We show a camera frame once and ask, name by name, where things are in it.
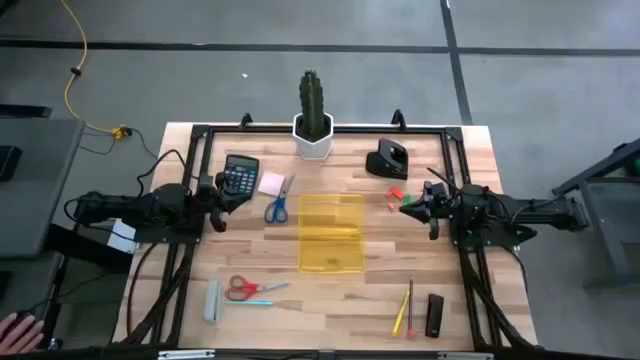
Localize grey side table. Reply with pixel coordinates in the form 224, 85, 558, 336
0, 117, 86, 259

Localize blue-handled scissors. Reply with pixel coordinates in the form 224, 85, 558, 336
263, 173, 297, 225

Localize pink sticky note pad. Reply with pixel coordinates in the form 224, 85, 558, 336
257, 171, 286, 198

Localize yellow extension cable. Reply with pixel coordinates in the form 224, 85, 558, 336
59, 0, 132, 141

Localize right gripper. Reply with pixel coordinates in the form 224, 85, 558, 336
398, 180, 452, 242

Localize white power box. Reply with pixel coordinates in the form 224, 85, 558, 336
106, 219, 138, 255

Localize person's hand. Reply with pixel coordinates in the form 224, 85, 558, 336
0, 312, 46, 356

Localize black calculator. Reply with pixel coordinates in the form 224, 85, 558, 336
222, 153, 261, 201

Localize green cactus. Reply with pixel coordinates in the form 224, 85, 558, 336
298, 68, 326, 143

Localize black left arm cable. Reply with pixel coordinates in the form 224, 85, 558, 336
135, 147, 201, 197

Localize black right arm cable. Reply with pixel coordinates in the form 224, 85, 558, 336
425, 166, 455, 192

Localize yellow pen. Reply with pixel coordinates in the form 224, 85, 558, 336
391, 289, 411, 337

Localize black stapler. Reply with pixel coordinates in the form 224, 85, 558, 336
424, 293, 445, 339

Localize grey desk top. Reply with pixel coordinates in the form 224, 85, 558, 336
0, 251, 65, 326

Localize black device on side table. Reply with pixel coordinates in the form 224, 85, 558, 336
0, 144, 24, 182

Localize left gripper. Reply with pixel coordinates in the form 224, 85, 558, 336
197, 172, 251, 234

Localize yellow transparent pencil case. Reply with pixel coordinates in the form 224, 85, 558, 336
297, 193, 367, 274

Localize black flat bar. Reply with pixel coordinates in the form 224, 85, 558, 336
0, 103, 53, 120

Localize silver metal bracket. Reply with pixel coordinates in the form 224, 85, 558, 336
437, 351, 495, 360
157, 349, 217, 360

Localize red-handled scissors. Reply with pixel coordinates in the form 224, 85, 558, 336
224, 274, 292, 303

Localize grey stapler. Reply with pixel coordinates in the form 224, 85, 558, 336
202, 278, 223, 327

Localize black equipment box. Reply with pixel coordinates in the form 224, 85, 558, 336
43, 223, 135, 275

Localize white hexagonal plant pot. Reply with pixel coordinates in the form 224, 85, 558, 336
292, 112, 335, 161

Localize black metal cart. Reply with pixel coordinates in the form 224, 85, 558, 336
551, 137, 640, 290

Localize brown pencil with pink eraser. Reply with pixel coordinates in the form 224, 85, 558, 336
406, 276, 417, 340

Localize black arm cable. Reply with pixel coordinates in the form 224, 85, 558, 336
425, 166, 455, 192
135, 147, 201, 197

